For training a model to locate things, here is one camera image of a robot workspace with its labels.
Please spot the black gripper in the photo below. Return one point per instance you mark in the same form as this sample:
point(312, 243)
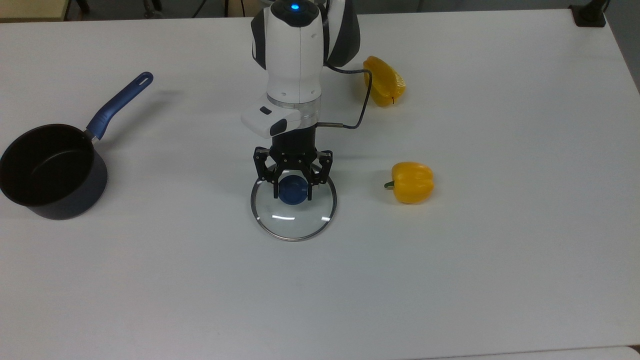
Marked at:
point(295, 147)

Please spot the glass lid with blue knob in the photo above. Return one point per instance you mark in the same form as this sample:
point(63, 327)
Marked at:
point(294, 220)

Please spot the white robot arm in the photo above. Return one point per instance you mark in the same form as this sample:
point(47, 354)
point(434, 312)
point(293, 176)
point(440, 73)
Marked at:
point(295, 55)

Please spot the white box on wrist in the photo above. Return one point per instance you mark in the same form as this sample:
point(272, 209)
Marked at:
point(260, 117)

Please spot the short yellow bell pepper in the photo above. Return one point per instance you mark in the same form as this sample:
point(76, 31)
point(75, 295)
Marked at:
point(412, 184)

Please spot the long yellow bell pepper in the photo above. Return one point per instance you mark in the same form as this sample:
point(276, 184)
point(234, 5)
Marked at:
point(382, 82)

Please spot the dark blue saucepan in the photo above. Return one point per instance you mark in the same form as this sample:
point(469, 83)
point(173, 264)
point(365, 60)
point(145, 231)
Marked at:
point(55, 175)

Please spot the light wooden board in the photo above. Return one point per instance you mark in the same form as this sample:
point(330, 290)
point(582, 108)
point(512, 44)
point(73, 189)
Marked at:
point(30, 9)

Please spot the black stand base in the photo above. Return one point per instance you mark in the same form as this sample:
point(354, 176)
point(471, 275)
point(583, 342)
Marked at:
point(589, 15)

